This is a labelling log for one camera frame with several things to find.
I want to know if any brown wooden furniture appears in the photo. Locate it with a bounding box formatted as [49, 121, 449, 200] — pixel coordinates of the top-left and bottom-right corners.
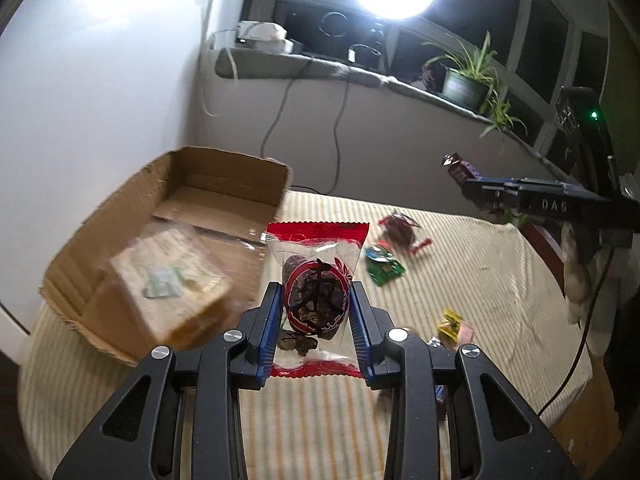
[522, 222, 568, 286]

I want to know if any person's right forearm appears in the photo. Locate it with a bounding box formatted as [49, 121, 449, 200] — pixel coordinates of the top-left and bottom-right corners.
[560, 222, 618, 326]

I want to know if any dark purple snack packet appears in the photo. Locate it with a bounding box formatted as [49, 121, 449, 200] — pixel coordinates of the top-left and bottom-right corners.
[442, 154, 481, 182]

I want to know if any black hanging cable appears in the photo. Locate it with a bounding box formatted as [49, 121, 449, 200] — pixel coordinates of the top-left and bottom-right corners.
[260, 57, 313, 163]
[327, 67, 351, 195]

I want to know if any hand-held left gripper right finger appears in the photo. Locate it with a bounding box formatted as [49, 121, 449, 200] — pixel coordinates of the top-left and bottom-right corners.
[348, 281, 581, 480]

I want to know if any white box on windowsill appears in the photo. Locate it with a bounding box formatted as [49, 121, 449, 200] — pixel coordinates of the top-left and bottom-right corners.
[235, 20, 293, 53]

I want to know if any potted spider plant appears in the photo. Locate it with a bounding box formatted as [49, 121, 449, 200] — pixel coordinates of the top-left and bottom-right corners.
[422, 30, 528, 141]

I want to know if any white cord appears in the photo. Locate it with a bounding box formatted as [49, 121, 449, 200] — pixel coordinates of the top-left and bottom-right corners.
[200, 0, 238, 118]

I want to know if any dark red snack packet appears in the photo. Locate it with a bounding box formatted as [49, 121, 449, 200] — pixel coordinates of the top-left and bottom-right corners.
[377, 211, 432, 257]

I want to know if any brown cardboard box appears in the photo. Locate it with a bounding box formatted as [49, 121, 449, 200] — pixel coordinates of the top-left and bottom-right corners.
[41, 146, 293, 367]

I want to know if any striped tablecloth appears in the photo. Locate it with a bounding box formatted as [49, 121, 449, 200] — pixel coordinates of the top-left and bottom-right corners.
[17, 187, 593, 480]

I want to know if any yellow snack packet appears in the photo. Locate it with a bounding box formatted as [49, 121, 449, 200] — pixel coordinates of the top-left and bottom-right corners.
[437, 309, 463, 346]

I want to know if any green snack packet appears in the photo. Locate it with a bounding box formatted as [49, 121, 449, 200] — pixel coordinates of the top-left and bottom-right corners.
[367, 255, 406, 287]

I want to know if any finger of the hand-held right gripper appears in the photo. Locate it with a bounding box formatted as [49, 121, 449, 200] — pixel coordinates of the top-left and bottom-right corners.
[472, 192, 521, 217]
[460, 176, 521, 196]

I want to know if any clear-wrapped bread package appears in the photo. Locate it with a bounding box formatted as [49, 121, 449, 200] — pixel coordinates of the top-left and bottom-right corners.
[107, 222, 233, 353]

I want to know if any small purple plant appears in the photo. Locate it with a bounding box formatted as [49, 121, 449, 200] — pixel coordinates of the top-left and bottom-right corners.
[417, 62, 443, 93]

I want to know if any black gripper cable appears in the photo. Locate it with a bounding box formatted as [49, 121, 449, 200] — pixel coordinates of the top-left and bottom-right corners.
[537, 247, 618, 413]

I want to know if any red-edged clear snack packet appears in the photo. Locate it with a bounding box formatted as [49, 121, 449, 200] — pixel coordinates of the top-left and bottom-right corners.
[263, 221, 370, 380]

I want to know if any white charger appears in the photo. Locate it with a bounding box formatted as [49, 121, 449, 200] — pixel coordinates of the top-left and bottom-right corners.
[346, 45, 381, 66]

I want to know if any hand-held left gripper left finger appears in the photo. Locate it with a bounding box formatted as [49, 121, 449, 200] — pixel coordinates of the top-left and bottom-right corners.
[52, 281, 283, 480]

